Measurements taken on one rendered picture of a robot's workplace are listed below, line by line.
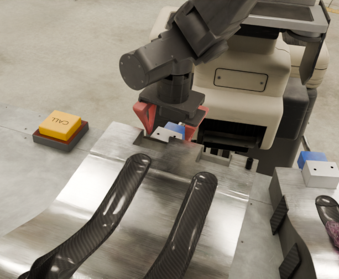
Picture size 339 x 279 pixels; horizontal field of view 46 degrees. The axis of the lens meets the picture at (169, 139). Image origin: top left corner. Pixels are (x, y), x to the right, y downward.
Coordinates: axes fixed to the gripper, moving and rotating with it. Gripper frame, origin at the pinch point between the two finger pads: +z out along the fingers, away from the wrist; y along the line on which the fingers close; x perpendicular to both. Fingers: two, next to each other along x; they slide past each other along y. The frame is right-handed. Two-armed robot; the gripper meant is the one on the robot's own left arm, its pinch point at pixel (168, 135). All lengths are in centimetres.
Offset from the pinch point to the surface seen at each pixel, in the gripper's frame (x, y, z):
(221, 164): -4.7, 11.8, -1.8
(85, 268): -34.6, 5.1, -7.8
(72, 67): 132, -122, 85
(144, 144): -6.2, -2.0, -1.6
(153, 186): -16.6, 4.7, -3.9
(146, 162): -12.5, 1.4, -3.9
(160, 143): -5.7, 0.9, -2.7
